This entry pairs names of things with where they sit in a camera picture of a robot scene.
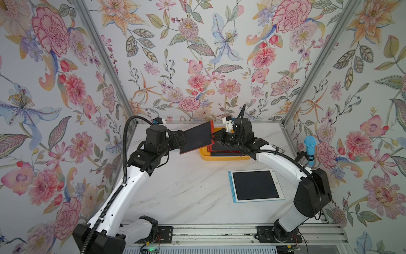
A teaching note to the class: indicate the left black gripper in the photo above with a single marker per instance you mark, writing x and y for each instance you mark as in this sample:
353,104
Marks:
176,143

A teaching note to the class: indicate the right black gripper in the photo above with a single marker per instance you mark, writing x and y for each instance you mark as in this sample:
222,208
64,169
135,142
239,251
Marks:
222,135

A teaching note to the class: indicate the red writing tablet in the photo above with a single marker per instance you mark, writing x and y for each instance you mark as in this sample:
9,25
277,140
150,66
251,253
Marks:
198,137
217,150

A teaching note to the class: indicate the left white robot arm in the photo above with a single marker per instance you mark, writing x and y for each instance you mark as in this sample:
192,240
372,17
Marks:
104,233

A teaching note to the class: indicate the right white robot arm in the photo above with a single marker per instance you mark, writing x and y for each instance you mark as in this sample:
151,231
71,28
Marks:
313,191

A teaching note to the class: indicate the yellow storage box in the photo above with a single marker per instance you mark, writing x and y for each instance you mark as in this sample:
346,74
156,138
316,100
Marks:
215,157

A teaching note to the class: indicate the blue microphone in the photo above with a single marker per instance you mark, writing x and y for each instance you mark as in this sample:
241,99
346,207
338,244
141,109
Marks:
310,143

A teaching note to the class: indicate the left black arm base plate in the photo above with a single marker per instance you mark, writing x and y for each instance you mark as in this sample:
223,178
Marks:
158,234

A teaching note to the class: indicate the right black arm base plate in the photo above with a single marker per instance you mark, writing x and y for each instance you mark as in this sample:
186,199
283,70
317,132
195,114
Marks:
271,234

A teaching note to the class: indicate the aluminium front rail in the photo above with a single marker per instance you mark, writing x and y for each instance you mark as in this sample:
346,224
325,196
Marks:
243,234

